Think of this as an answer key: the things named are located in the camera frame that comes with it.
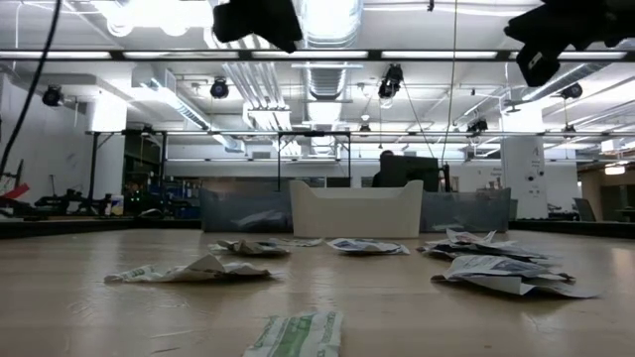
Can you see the green print bandage packet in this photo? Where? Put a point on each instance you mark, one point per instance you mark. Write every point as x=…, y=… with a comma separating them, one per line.
x=297, y=337
x=139, y=274
x=218, y=246

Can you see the white pillar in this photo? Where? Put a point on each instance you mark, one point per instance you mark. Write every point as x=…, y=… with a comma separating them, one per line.
x=523, y=173

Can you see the red print white packet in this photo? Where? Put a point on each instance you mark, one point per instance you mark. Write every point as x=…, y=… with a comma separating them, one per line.
x=469, y=237

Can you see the person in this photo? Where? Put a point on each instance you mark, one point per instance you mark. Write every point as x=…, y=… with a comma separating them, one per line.
x=386, y=154

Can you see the black background robot arm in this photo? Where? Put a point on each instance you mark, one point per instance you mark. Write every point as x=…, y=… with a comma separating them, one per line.
x=64, y=201

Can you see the white paper packet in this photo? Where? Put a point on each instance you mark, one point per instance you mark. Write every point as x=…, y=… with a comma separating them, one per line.
x=506, y=252
x=302, y=242

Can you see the grey office chair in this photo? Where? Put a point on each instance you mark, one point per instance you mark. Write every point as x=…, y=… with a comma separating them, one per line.
x=584, y=210

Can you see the black computer monitor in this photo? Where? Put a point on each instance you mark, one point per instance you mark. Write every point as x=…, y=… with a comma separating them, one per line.
x=412, y=173

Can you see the red strip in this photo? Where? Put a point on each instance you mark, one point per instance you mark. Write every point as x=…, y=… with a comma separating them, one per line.
x=15, y=192

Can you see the black vertical post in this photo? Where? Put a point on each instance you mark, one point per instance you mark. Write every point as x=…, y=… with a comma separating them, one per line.
x=92, y=168

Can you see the black spot lamp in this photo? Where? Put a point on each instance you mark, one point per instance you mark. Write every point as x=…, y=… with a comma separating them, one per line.
x=52, y=96
x=477, y=126
x=572, y=91
x=219, y=89

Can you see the blue storage shelf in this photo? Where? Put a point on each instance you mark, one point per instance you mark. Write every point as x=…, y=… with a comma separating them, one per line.
x=186, y=198

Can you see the black overhead light bar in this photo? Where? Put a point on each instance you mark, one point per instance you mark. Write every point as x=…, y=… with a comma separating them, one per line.
x=436, y=54

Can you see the black metal stand frame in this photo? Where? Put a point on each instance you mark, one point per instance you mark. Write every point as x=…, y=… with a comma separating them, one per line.
x=312, y=133

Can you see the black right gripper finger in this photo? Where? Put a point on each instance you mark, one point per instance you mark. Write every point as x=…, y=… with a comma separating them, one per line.
x=531, y=27

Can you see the silver ventilation duct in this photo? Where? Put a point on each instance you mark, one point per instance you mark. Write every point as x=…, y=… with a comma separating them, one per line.
x=332, y=25

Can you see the white plastic bin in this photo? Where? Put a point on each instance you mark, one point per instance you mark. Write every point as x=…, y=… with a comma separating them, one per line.
x=357, y=210

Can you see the black overhead camera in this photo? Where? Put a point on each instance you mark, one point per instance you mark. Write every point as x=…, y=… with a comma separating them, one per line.
x=392, y=79

